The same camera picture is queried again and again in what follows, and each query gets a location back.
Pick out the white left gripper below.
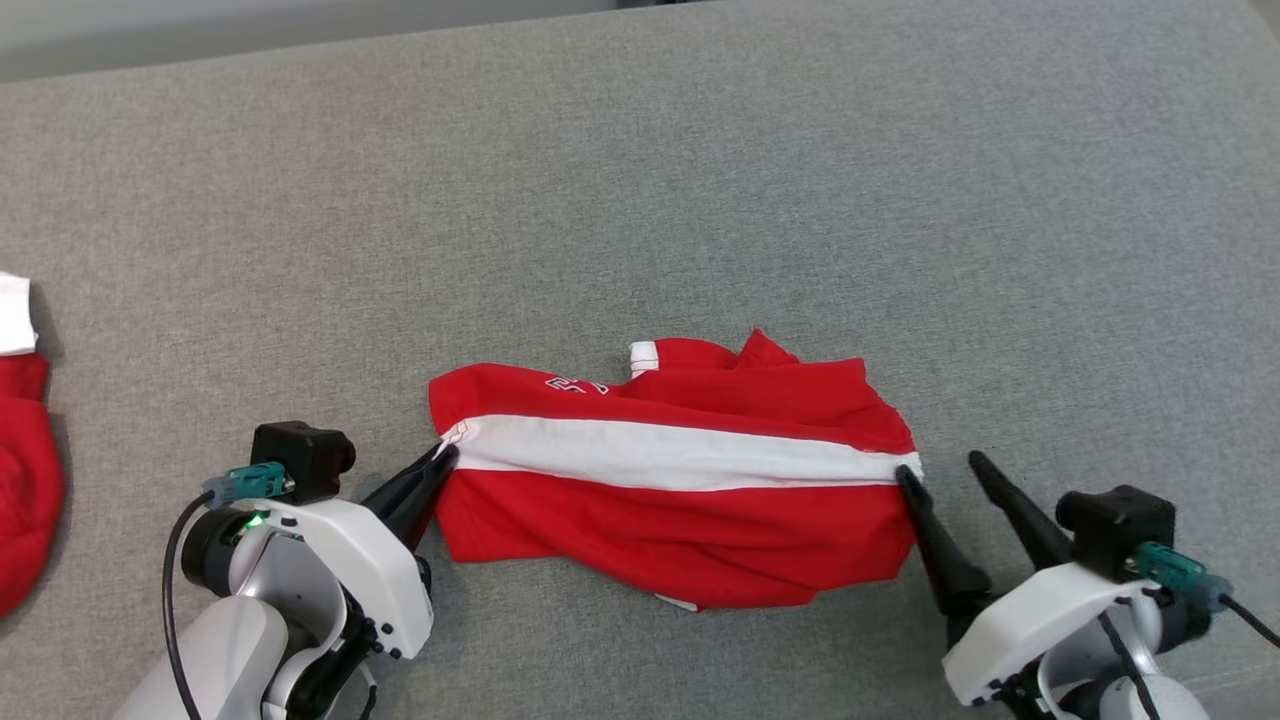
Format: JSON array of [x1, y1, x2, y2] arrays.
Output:
[[255, 445, 461, 661]]

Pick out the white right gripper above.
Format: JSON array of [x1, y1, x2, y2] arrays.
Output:
[[895, 450, 1161, 706]]

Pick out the red shorts with white stripe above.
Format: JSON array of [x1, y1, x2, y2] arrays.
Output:
[[428, 328, 923, 613]]

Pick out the red white number jersey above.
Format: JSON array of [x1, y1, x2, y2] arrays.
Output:
[[0, 272, 67, 619]]

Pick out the teal left camera connector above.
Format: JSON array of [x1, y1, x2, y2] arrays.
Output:
[[203, 461, 293, 509]]

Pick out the teal camera connector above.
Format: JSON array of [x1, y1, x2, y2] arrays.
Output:
[[203, 461, 293, 509], [1135, 542, 1233, 613]]

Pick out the teal right camera connector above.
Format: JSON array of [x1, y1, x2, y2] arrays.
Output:
[[1135, 542, 1233, 613]]

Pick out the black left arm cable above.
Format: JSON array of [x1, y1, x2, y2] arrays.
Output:
[[162, 490, 217, 720]]

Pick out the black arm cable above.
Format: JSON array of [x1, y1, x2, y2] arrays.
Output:
[[162, 490, 217, 720], [1218, 595, 1280, 649]]

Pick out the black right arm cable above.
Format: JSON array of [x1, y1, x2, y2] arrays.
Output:
[[1218, 595, 1280, 649]]

